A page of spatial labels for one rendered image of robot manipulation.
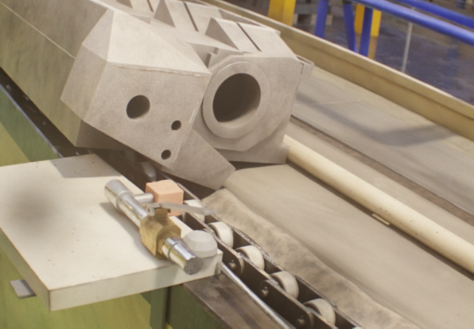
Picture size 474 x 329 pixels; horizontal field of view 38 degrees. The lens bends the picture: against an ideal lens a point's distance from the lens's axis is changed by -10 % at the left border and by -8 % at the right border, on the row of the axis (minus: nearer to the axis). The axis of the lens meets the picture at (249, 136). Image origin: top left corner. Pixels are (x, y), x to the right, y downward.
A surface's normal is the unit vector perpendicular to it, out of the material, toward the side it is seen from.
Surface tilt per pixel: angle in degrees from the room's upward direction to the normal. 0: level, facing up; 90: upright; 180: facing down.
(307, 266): 49
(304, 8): 90
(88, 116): 90
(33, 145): 90
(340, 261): 0
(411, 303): 0
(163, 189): 0
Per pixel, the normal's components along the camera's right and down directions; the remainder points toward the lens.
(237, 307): 0.13, -0.93
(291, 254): -0.58, -0.52
